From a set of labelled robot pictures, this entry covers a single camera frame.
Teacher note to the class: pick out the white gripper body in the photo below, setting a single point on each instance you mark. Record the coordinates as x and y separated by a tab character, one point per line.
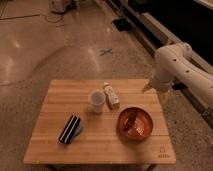
148	86

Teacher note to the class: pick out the long white black bench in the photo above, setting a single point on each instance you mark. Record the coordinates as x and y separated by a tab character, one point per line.
159	22

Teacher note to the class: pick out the small beige bottle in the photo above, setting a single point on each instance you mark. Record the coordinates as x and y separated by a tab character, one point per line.
112	97

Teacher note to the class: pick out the white machine base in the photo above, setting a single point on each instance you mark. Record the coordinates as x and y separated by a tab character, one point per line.
60	6

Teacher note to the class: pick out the translucent plastic cup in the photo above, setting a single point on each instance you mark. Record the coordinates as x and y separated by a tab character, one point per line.
97	100

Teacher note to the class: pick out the orange ceramic bowl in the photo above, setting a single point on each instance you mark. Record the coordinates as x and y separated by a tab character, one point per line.
135	124

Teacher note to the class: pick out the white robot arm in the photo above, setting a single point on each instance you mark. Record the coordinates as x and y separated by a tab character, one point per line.
172	61

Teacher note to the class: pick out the wooden folding table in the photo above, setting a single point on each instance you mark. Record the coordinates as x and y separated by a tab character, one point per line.
99	142

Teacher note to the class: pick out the black floor plate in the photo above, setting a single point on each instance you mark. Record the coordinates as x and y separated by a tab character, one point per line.
122	24

